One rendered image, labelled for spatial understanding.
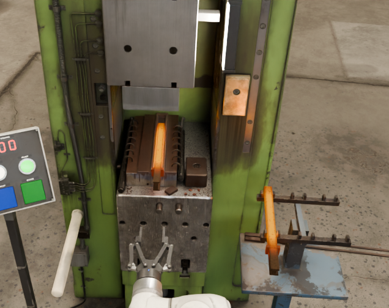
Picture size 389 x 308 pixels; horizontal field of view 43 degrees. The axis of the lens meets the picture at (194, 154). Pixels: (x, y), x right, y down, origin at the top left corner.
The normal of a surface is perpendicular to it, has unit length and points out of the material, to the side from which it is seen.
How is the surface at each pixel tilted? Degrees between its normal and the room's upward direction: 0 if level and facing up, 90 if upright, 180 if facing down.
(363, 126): 0
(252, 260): 0
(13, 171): 60
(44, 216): 0
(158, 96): 90
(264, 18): 90
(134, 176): 90
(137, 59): 90
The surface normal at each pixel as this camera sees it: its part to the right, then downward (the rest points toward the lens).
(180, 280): 0.01, 0.59
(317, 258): 0.04, -0.80
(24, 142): 0.40, 0.07
